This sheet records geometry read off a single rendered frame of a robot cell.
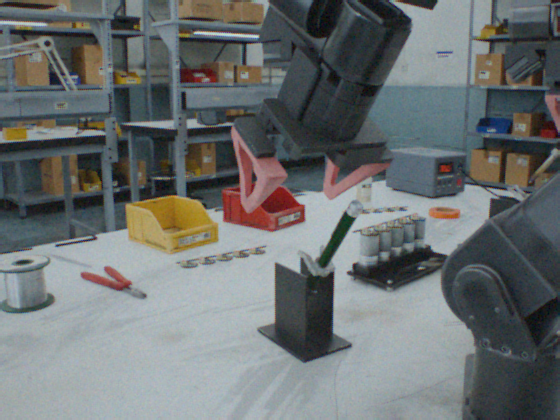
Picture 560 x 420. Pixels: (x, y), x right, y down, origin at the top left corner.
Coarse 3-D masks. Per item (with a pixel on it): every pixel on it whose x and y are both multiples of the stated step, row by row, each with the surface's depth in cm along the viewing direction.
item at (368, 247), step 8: (360, 240) 70; (368, 240) 69; (376, 240) 69; (360, 248) 70; (368, 248) 69; (376, 248) 70; (360, 256) 70; (368, 256) 70; (376, 256) 70; (360, 264) 71; (368, 264) 70; (376, 264) 70
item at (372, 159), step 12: (336, 156) 46; (348, 156) 46; (360, 156) 47; (372, 156) 48; (384, 156) 50; (336, 168) 55; (360, 168) 52; (372, 168) 50; (384, 168) 51; (348, 180) 53; (360, 180) 52; (324, 192) 56; (336, 192) 54
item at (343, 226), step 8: (344, 216) 46; (352, 216) 45; (344, 224) 46; (352, 224) 46; (336, 232) 47; (344, 232) 47; (336, 240) 47; (328, 248) 48; (336, 248) 48; (320, 256) 50; (328, 256) 49; (320, 264) 50; (328, 264) 50; (312, 280) 51; (312, 288) 52
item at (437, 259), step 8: (424, 256) 77; (432, 256) 77; (440, 256) 77; (400, 264) 74; (408, 264) 74; (416, 264) 74; (424, 264) 74; (432, 264) 74; (440, 264) 74; (352, 272) 71; (384, 272) 71; (392, 272) 71; (400, 272) 70; (408, 272) 70; (416, 272) 70; (424, 272) 71; (368, 280) 68; (376, 280) 68; (384, 280) 68; (392, 280) 68; (400, 280) 68; (408, 280) 68; (392, 288) 67
